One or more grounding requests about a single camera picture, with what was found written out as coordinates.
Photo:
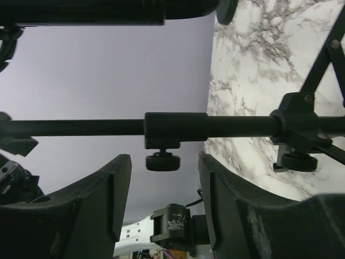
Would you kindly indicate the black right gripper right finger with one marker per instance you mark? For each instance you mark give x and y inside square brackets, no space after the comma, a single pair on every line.
[246,221]

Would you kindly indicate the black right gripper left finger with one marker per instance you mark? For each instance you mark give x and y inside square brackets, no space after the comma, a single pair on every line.
[81,220]

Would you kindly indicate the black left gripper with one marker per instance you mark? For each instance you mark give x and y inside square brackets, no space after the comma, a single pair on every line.
[176,229]

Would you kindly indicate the black shock-mount tripod stand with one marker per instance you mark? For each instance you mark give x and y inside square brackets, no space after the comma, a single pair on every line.
[294,126]

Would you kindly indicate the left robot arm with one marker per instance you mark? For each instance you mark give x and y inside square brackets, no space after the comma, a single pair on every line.
[135,237]

